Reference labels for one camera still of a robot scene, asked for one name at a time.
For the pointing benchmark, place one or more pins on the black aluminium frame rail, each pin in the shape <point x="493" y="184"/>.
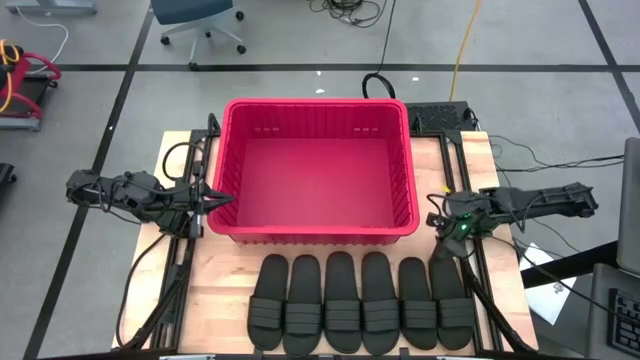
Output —
<point x="172" y="300"/>
<point x="487" y="300"/>

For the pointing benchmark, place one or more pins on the red metal cart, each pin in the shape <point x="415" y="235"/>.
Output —
<point x="20" y="75"/>

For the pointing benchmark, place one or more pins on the black computer keyboard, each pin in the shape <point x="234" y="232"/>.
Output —
<point x="625" y="325"/>

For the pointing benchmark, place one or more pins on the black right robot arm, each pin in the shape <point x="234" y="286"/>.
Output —
<point x="540" y="200"/>

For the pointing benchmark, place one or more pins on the black metal bar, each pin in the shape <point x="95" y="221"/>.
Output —
<point x="570" y="262"/>

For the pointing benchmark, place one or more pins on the blue office chair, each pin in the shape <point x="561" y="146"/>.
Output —
<point x="192" y="10"/>

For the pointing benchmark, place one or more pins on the black perforated mount plate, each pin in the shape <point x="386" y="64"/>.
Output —
<point x="437" y="116"/>

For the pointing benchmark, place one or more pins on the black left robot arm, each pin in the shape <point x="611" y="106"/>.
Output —
<point x="125" y="192"/>

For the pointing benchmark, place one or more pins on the grey computer monitor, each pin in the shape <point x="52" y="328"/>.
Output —
<point x="630" y="210"/>

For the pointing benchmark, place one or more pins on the grey furniture base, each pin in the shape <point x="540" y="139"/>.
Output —
<point x="50" y="5"/>

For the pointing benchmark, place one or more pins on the grey desk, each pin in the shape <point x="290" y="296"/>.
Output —
<point x="600" y="300"/>

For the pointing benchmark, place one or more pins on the red plastic bin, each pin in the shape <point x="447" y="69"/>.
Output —
<point x="320" y="180"/>

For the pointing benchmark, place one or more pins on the black rubber slide sandal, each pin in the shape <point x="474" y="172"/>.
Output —
<point x="416" y="295"/>
<point x="380" y="290"/>
<point x="342" y="290"/>
<point x="303" y="295"/>
<point x="452" y="300"/>
<point x="267" y="290"/>

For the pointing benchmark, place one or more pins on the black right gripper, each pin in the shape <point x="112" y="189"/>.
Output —
<point x="462" y="220"/>

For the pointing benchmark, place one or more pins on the black caster base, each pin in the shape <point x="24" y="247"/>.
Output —
<point x="6" y="177"/>

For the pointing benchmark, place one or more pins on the white paper sheet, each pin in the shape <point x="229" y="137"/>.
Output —
<point x="550" y="295"/>

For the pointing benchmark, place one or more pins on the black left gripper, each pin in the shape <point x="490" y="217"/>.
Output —
<point x="177" y="215"/>

